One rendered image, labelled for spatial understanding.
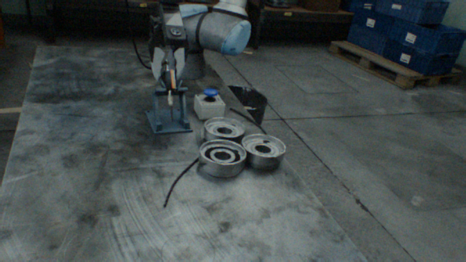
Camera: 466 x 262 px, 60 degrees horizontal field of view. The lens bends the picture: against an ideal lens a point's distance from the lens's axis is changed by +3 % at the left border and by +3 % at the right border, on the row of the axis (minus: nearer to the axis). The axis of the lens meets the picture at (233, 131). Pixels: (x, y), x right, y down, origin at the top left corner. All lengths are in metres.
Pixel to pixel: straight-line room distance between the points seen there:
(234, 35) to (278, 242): 0.72
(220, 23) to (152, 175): 0.60
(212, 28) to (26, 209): 0.77
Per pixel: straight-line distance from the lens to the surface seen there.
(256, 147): 0.95
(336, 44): 5.03
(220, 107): 1.10
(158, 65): 1.02
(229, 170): 0.85
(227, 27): 1.27
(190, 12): 1.32
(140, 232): 0.73
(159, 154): 0.93
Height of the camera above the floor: 1.29
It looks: 28 degrees down
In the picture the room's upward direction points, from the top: 8 degrees clockwise
